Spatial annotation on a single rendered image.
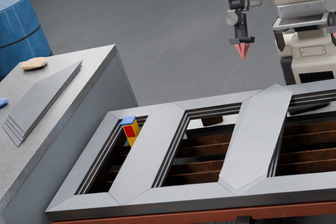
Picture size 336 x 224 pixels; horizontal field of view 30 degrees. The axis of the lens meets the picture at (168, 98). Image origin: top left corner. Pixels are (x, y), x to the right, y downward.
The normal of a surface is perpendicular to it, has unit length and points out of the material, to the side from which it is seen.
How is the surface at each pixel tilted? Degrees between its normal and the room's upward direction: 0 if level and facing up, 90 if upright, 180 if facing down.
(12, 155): 0
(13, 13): 90
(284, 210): 90
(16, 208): 90
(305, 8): 90
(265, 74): 0
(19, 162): 0
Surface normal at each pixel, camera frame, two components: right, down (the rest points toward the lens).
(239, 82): -0.30, -0.85
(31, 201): 0.92, -0.14
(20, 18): 0.73, 0.09
